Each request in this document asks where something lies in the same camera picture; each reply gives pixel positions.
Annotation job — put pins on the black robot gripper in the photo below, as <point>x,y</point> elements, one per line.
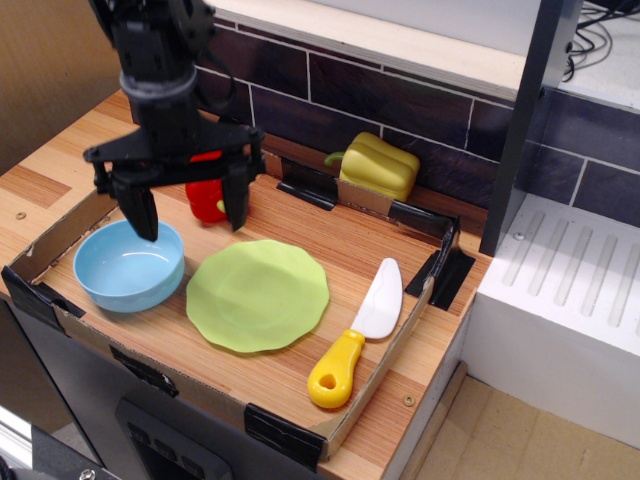
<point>175,144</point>

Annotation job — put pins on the light blue bowl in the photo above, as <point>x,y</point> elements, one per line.
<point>125,273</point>

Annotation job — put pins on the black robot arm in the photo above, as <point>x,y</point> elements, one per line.
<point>158,44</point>

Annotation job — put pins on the light green plate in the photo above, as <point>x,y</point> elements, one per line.
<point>257,296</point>

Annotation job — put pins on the cardboard fence with black tape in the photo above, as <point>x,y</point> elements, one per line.
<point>251,409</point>

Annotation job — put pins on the red toy bell pepper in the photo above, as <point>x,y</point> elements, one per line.
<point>206,200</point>

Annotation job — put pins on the yellow toy bell pepper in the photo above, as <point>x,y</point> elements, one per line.
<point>374,164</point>

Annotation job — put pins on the grey toy oven front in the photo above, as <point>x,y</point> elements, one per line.
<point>165,452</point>

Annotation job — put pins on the white toy sink drainboard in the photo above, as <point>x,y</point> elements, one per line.
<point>555,321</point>

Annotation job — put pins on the yellow handled toy knife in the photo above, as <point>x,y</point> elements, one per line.
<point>331,381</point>

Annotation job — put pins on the dark grey vertical post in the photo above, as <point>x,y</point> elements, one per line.
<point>546,59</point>

